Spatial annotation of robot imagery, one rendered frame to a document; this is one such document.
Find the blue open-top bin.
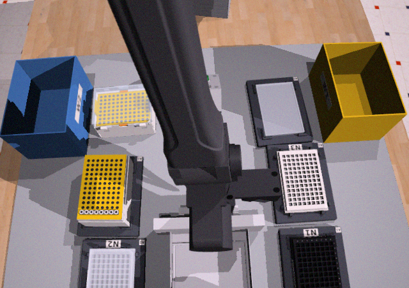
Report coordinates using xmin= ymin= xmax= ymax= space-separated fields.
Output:
xmin=0 ymin=56 xmax=93 ymax=159

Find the yellow open-top bin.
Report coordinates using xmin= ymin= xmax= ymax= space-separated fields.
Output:
xmin=309 ymin=42 xmax=407 ymax=143

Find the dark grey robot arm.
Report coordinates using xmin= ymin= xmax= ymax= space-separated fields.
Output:
xmin=107 ymin=0 xmax=281 ymax=252

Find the grey bench mat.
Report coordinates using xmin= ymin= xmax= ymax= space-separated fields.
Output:
xmin=3 ymin=43 xmax=409 ymax=288

